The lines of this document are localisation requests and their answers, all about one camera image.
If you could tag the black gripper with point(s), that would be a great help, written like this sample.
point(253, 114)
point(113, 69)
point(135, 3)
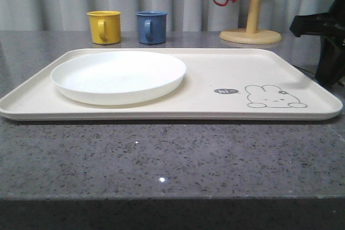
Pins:
point(331, 64)

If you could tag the white round plate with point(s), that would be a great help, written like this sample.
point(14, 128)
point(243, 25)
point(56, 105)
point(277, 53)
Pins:
point(119, 77)

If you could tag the beige rabbit serving tray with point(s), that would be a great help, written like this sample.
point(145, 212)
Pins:
point(220, 83)

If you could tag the wooden mug tree stand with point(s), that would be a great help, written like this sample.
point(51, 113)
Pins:
point(251, 34)

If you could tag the blue enamel mug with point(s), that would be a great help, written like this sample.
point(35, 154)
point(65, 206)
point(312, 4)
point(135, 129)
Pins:
point(151, 27)

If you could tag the yellow enamel mug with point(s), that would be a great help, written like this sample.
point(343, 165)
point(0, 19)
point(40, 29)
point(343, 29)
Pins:
point(105, 27)

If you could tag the grey curtain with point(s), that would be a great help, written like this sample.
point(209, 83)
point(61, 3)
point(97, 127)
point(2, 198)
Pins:
point(71, 15)

